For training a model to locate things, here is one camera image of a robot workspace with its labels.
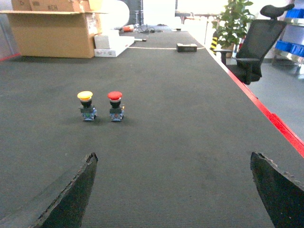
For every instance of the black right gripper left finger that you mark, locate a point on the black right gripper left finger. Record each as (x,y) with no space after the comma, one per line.
(62,204)

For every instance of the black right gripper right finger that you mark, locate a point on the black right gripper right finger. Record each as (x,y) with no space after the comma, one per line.
(281,193)

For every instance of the yellow mushroom push button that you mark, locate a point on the yellow mushroom push button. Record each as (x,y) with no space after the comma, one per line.
(88,111)

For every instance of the red mushroom push button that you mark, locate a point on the red mushroom push button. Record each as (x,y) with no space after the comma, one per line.
(116,111)

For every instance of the black office chair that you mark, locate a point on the black office chair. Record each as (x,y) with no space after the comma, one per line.
(262,35)

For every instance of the grey foam block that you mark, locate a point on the grey foam block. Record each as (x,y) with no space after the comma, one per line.
(106,40)

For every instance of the white flat box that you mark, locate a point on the white flat box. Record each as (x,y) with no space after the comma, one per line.
(123,43)

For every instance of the large cardboard box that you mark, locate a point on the large cardboard box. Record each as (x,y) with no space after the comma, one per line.
(61,28)

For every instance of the small black box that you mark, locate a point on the small black box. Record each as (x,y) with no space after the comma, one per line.
(186,47)

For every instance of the green potted plant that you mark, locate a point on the green potted plant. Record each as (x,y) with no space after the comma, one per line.
(232,23)

